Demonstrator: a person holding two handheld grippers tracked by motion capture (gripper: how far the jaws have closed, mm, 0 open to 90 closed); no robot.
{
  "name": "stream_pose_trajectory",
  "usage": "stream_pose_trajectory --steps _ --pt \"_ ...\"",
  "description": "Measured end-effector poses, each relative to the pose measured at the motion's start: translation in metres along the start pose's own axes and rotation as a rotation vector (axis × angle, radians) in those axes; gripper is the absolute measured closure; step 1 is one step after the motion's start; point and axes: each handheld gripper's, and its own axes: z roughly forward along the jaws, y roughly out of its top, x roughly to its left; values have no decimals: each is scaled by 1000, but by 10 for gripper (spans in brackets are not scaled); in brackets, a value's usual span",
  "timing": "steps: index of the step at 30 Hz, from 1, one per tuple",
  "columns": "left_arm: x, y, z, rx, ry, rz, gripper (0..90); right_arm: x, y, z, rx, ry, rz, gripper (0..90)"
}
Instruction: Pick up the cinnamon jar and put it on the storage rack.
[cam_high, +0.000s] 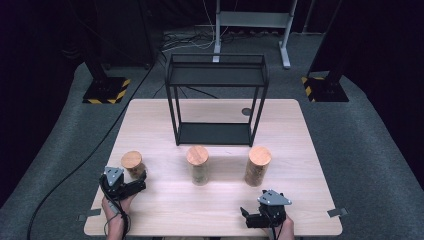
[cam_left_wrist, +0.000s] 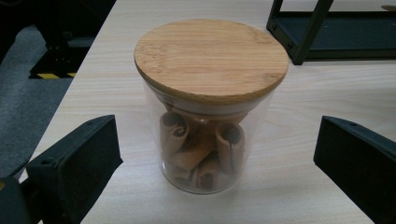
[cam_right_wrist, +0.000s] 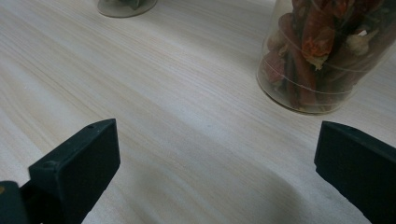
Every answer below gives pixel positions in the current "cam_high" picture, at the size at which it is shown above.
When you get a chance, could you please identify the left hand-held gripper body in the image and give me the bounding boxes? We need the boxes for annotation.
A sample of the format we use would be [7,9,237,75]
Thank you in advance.
[99,165,134,202]

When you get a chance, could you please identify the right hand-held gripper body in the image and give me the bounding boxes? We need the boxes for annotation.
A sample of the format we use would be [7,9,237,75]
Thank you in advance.
[255,189,293,230]

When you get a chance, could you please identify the short glass jar wooden lid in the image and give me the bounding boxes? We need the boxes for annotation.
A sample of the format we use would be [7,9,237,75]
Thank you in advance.
[120,150,148,181]

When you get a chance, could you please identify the person's left hand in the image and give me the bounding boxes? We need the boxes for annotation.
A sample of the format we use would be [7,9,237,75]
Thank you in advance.
[101,193,137,224]

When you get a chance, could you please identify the person's right hand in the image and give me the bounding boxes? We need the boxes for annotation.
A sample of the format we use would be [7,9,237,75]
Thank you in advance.
[266,214,296,240]

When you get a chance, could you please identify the grey tape strip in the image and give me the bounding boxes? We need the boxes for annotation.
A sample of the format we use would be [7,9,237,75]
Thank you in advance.
[77,208,102,222]
[326,206,350,219]

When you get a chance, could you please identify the tall glass jar wooden lid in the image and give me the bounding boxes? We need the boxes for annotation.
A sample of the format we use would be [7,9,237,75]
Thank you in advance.
[244,145,273,188]

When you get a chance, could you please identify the medium glass jar wooden lid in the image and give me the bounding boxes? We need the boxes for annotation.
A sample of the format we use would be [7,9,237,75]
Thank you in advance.
[185,145,210,187]

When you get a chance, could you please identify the black stand with striped base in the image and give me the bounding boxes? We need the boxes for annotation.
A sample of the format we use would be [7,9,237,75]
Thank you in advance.
[68,0,132,105]
[301,0,350,103]

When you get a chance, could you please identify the black metal two-tier shelf rack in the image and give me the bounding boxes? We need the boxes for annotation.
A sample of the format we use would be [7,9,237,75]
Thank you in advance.
[164,53,270,148]

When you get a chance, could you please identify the dark wheeled cabinet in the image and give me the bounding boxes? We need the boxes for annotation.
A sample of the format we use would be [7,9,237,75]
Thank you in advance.
[96,0,159,71]

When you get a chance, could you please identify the grey metal stand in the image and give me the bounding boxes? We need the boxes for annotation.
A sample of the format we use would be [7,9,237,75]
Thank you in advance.
[212,0,299,70]

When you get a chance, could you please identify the grey metal pole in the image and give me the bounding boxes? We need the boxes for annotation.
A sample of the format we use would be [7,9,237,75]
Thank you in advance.
[301,0,317,34]

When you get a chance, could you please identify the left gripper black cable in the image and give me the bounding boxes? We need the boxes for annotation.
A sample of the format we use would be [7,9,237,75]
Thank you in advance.
[99,184,132,240]

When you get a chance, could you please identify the long black floor cable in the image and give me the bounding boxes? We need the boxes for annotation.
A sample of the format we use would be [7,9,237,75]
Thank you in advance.
[26,49,168,240]

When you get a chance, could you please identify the short black floor cable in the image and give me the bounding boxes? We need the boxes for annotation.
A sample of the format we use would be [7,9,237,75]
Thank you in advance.
[152,84,219,100]

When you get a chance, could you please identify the bundle of floor cables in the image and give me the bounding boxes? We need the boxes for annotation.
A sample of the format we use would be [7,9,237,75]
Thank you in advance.
[161,28,241,54]

